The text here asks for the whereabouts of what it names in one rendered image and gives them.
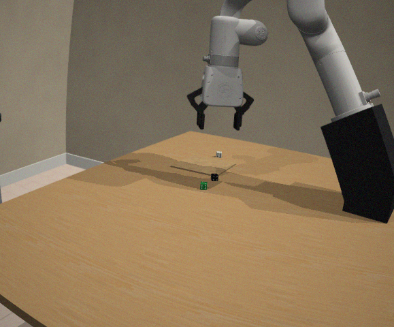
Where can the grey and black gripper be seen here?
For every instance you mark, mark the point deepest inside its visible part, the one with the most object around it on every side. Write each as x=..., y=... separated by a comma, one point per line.
x=221, y=86

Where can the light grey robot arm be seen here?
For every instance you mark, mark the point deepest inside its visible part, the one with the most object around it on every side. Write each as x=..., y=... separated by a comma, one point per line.
x=328, y=54

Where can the brown mat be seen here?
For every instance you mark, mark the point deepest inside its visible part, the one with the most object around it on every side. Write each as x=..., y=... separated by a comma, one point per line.
x=203, y=165

